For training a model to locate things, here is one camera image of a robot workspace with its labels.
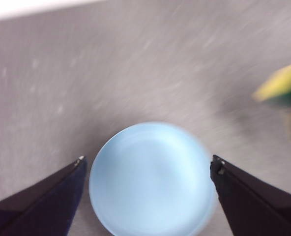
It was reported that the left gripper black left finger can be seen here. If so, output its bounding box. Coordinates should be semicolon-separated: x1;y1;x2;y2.
0;155;87;236

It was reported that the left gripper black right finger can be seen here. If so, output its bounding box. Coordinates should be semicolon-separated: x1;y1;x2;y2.
209;154;291;236

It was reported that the light blue round plate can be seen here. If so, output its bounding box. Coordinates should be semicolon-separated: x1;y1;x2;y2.
88;121;217;236

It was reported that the yellow sponge with green pad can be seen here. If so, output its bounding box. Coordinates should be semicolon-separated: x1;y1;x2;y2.
251;60;291;108

